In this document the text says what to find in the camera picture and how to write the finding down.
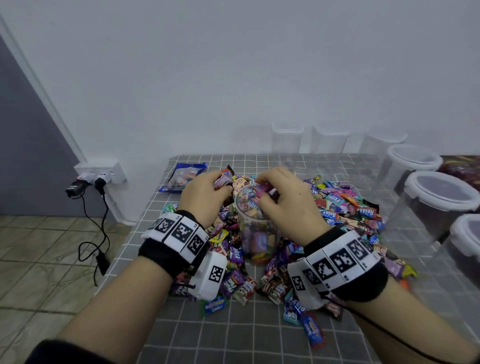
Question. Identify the black power plug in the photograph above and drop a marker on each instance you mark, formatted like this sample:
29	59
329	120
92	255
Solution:
75	187

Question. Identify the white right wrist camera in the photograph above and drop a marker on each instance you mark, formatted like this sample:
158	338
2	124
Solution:
300	285

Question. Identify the person's left hand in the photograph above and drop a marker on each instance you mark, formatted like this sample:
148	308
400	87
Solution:
201	199

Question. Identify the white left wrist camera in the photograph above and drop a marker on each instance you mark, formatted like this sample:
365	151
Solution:
208	276

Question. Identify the person's right hand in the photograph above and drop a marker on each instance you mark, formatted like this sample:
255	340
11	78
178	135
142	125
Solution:
300	210

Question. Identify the small transparent plastic jar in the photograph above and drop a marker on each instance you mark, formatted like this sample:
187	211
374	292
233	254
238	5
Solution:
288	140
331	141
382	148

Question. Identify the blue snack packet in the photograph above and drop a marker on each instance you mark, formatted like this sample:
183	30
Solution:
182	177

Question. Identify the pile of colourful candies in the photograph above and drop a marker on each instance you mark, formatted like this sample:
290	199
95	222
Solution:
349	214

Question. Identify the person's left forearm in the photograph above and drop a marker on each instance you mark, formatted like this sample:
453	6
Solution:
120	311

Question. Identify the tall transparent plastic jar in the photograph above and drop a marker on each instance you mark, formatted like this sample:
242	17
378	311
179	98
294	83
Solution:
259	236

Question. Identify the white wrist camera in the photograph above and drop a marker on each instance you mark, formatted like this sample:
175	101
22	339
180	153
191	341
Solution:
300	285
208	276

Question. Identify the black marker-tagged wristband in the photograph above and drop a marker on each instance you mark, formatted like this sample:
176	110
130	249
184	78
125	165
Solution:
345	262
176	240

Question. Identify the dark patterned cloth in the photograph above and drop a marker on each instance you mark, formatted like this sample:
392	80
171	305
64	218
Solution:
461	169

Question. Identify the black marker-tagged right wristband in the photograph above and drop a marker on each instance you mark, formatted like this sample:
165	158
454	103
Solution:
345	262

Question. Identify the person's right forearm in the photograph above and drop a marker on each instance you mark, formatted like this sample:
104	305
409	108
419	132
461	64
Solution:
409	326

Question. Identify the black marker-tagged left wristband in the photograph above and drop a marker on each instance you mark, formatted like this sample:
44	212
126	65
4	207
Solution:
176	240

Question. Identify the grey door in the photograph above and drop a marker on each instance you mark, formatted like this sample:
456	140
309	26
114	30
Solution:
30	157

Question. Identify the white wall socket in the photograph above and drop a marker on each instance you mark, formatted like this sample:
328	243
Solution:
101	171

